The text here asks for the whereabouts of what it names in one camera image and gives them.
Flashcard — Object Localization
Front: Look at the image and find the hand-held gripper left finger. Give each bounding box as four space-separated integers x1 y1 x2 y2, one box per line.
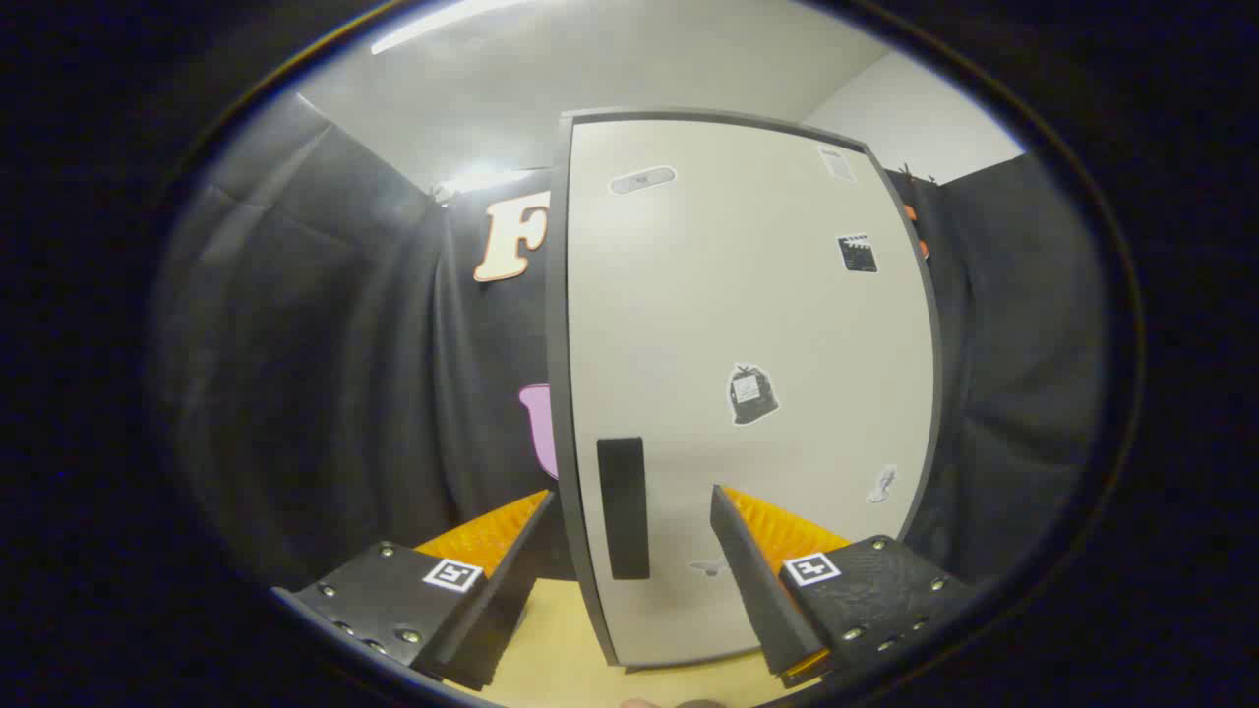
270 489 557 692

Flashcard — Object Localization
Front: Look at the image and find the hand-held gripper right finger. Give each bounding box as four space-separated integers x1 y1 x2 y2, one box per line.
710 484 985 689

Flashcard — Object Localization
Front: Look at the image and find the dark grey shoe cabinet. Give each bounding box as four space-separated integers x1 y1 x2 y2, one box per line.
544 106 945 675

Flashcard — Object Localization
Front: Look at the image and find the black backdrop cloth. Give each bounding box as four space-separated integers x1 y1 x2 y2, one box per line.
148 93 1108 591

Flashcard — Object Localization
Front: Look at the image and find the black door handle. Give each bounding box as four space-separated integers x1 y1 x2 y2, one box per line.
597 438 651 581

